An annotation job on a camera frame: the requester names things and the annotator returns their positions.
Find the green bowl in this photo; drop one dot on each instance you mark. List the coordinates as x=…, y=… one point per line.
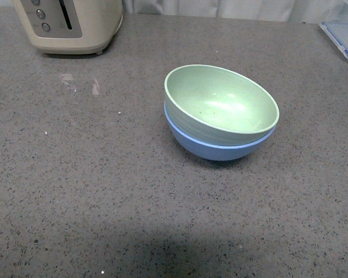
x=218, y=106

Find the blue bowl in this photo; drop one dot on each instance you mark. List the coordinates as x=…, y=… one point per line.
x=210, y=151

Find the cream toaster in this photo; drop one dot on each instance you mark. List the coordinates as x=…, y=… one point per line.
x=70, y=26

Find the white curtain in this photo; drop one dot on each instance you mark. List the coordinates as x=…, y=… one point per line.
x=266, y=10

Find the clear plastic container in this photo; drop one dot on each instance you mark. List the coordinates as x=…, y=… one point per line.
x=338, y=14

